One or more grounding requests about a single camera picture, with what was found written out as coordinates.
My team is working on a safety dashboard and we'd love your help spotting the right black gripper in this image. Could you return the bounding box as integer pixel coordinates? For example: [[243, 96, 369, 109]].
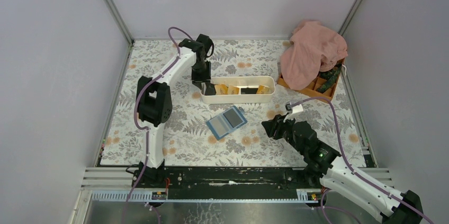
[[261, 113, 306, 156]]

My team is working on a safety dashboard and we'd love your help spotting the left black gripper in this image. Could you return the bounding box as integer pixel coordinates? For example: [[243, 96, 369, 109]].
[[189, 59, 209, 89]]

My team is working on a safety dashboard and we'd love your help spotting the tan credit card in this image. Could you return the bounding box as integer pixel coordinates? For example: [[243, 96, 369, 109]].
[[214, 84, 228, 95]]

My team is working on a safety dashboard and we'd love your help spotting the blue leather card holder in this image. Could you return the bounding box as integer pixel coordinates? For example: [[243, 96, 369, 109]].
[[206, 106, 247, 140]]

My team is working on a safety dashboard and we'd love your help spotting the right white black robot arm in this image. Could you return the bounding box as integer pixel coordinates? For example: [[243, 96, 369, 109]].
[[262, 115, 423, 223]]

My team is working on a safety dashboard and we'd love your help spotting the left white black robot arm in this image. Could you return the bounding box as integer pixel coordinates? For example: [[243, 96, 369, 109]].
[[134, 34, 216, 187]]

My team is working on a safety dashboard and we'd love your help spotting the black item in bin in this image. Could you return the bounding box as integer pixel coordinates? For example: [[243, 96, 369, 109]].
[[240, 87, 258, 94]]

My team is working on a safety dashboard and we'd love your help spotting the white oblong plastic bin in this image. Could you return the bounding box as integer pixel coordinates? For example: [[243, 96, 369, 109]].
[[201, 76, 275, 104]]

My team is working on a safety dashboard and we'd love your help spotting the orange wooden divided tray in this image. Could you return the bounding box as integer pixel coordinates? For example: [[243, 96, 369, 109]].
[[295, 58, 345, 101]]

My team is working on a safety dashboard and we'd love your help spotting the floral patterned table mat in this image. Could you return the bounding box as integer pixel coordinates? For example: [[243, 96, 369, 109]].
[[100, 40, 365, 167]]

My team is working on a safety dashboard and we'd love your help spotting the green camouflage item in tray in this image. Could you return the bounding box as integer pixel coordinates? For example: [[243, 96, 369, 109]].
[[316, 63, 343, 93]]

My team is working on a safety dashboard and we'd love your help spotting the pink crumpled cloth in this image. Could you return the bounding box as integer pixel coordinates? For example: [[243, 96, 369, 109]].
[[280, 20, 348, 90]]

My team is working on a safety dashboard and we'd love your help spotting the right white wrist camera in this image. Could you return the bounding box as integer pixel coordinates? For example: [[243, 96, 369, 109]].
[[285, 102, 303, 114]]

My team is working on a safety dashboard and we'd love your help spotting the white slotted cable duct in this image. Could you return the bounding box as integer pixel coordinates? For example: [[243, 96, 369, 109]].
[[90, 189, 319, 203]]

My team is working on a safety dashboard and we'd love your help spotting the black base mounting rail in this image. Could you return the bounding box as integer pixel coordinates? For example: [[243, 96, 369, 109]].
[[131, 166, 339, 201]]

